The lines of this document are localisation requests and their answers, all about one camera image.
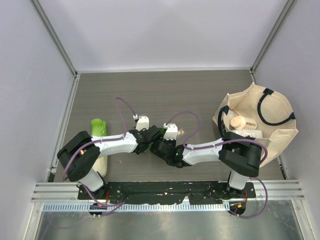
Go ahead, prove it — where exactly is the small clear plastic packet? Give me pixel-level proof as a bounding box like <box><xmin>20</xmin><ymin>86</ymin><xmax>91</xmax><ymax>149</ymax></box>
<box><xmin>177</xmin><ymin>129</ymin><xmax>185</xmax><ymax>136</ymax></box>

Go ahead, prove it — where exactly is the green paper box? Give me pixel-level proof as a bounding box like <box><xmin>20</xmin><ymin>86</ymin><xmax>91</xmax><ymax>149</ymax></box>
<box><xmin>147</xmin><ymin>127</ymin><xmax>166</xmax><ymax>152</ymax></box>

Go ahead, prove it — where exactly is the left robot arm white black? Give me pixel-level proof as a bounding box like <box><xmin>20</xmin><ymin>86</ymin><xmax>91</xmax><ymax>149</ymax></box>
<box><xmin>57</xmin><ymin>125</ymin><xmax>163</xmax><ymax>200</ymax></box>

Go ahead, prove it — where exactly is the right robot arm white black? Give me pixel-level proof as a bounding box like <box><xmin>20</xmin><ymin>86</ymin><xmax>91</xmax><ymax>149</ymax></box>
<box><xmin>150</xmin><ymin>132</ymin><xmax>268</xmax><ymax>198</ymax></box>

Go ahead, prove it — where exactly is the napa cabbage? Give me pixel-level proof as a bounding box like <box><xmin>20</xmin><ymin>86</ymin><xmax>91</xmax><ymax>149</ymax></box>
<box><xmin>89</xmin><ymin>118</ymin><xmax>109</xmax><ymax>177</ymax></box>

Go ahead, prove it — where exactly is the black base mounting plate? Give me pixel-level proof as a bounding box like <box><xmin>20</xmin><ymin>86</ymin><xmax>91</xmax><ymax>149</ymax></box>
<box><xmin>92</xmin><ymin>181</ymin><xmax>256</xmax><ymax>205</ymax></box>

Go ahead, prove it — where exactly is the beige cap bottle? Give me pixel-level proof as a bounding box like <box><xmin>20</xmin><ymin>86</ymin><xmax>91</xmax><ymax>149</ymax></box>
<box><xmin>230</xmin><ymin>116</ymin><xmax>246</xmax><ymax>130</ymax></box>

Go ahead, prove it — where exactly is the beige canvas tote bag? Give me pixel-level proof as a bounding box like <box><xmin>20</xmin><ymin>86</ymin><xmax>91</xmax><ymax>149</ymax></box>
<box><xmin>212</xmin><ymin>83</ymin><xmax>299</xmax><ymax>167</ymax></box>

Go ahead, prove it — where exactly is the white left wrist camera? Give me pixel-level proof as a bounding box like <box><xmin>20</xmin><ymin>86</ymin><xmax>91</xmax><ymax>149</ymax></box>
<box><xmin>133</xmin><ymin>114</ymin><xmax>150</xmax><ymax>131</ymax></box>

